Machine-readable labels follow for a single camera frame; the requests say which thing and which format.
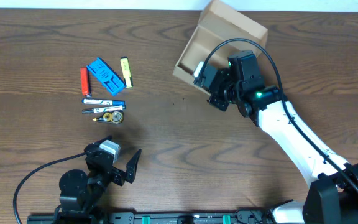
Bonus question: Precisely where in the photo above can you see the black whiteboard marker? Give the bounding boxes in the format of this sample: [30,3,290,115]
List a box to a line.
[81,105,126,114]

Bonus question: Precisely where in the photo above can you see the blue whiteboard duster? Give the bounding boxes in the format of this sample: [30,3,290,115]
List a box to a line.
[86,57,125,96]

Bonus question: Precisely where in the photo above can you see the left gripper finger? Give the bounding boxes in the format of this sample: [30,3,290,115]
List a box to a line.
[125,149,142,183]
[95,135,112,145]

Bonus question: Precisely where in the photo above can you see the orange stapler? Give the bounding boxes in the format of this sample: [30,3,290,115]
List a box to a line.
[80,67,91,98]

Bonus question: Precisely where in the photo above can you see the blue whiteboard marker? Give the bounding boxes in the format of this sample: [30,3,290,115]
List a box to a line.
[81,98,126,106]

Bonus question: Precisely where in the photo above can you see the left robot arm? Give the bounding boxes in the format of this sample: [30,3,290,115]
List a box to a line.
[53,136,142,223]

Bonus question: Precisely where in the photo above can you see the yellow highlighter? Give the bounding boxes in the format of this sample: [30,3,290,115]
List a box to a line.
[120,57,133,88]

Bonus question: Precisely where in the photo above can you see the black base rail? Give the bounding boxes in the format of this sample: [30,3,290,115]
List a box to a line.
[26,210,275,224]

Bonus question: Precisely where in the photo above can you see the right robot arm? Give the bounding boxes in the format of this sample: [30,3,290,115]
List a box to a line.
[194,50,358,223]

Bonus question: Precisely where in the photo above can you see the brown cardboard box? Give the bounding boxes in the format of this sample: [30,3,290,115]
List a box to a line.
[173,0,269,86]

